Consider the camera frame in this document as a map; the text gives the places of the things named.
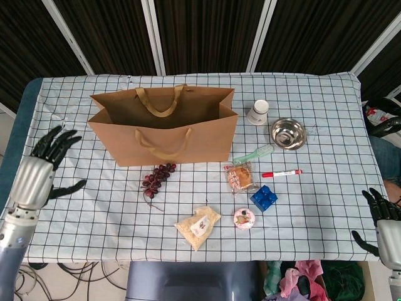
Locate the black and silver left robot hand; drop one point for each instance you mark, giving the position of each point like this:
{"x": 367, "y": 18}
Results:
{"x": 33, "y": 182}

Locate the grey-blue robot torso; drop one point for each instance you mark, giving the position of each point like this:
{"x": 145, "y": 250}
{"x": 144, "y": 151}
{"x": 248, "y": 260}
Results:
{"x": 191, "y": 282}

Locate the dark partition screen white frames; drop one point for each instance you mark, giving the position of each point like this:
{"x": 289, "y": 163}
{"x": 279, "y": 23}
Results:
{"x": 203, "y": 31}

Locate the blue table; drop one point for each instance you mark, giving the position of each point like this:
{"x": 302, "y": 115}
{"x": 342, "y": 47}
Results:
{"x": 22, "y": 125}

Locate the beige snack packet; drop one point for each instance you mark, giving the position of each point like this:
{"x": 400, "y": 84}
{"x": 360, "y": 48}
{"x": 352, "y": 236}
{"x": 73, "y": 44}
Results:
{"x": 188, "y": 232}

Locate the brown paper shopping bag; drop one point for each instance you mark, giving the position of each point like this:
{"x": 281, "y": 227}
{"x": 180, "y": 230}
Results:
{"x": 203, "y": 141}

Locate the stainless steel bowl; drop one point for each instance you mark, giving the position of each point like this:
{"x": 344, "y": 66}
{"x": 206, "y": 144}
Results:
{"x": 289, "y": 134}

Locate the pile of colourful clothes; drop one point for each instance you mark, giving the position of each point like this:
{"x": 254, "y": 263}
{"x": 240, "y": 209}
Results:
{"x": 294, "y": 279}

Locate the blue toy building block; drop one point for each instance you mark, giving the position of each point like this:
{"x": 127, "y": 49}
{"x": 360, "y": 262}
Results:
{"x": 263, "y": 199}

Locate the red and white package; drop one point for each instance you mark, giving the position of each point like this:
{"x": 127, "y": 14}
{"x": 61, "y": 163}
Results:
{"x": 376, "y": 115}

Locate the white paper cup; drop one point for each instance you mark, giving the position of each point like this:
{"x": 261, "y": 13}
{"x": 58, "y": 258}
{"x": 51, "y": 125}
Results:
{"x": 257, "y": 114}

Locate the dark red grape bunch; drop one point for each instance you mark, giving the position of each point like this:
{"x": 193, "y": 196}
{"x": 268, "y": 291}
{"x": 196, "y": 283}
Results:
{"x": 153, "y": 182}

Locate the red and white marker pen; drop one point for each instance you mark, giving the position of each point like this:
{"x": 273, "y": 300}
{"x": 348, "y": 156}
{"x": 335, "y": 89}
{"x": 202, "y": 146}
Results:
{"x": 282, "y": 173}

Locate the black bag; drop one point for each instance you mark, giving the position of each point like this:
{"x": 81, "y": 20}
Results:
{"x": 387, "y": 105}

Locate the packaged pastry snack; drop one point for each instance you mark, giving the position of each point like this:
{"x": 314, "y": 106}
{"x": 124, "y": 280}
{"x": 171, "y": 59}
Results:
{"x": 240, "y": 178}

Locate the pink toy strawberry cake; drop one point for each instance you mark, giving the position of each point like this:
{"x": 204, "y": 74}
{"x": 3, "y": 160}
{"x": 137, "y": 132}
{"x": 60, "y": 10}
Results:
{"x": 244, "y": 219}

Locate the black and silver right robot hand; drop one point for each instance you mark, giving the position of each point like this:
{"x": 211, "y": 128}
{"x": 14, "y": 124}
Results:
{"x": 390, "y": 241}

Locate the white black-checked tablecloth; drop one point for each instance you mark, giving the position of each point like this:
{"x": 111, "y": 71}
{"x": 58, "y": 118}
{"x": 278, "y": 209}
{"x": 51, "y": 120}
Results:
{"x": 297, "y": 225}

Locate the person's leg in jeans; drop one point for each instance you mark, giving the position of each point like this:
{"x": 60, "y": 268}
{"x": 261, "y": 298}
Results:
{"x": 388, "y": 160}

